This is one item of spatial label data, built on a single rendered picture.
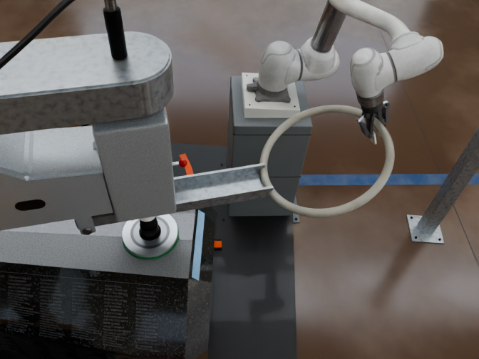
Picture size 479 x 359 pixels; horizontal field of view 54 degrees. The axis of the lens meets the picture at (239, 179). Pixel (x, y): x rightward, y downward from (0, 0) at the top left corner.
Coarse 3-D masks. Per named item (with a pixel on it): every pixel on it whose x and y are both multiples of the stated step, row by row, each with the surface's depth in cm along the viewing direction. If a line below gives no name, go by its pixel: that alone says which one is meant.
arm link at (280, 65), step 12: (276, 48) 218; (288, 48) 219; (264, 60) 222; (276, 60) 218; (288, 60) 219; (300, 60) 224; (264, 72) 225; (276, 72) 222; (288, 72) 223; (300, 72) 225; (264, 84) 229; (276, 84) 227; (288, 84) 231
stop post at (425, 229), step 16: (464, 160) 243; (448, 176) 259; (464, 176) 248; (448, 192) 260; (432, 208) 277; (448, 208) 271; (416, 224) 296; (432, 224) 284; (416, 240) 289; (432, 240) 290
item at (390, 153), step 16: (304, 112) 183; (320, 112) 182; (336, 112) 180; (352, 112) 176; (384, 128) 167; (272, 144) 181; (384, 144) 165; (384, 176) 157; (272, 192) 167; (368, 192) 155; (288, 208) 162; (304, 208) 160; (336, 208) 156; (352, 208) 155
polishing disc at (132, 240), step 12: (156, 216) 185; (168, 216) 185; (132, 228) 181; (168, 228) 182; (132, 240) 178; (144, 240) 178; (156, 240) 178; (168, 240) 178; (132, 252) 175; (144, 252) 175; (156, 252) 175
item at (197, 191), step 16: (192, 176) 169; (208, 176) 171; (224, 176) 173; (240, 176) 175; (256, 176) 176; (176, 192) 169; (192, 192) 170; (208, 192) 170; (224, 192) 170; (240, 192) 165; (256, 192) 167; (176, 208) 162; (192, 208) 165; (96, 224) 159
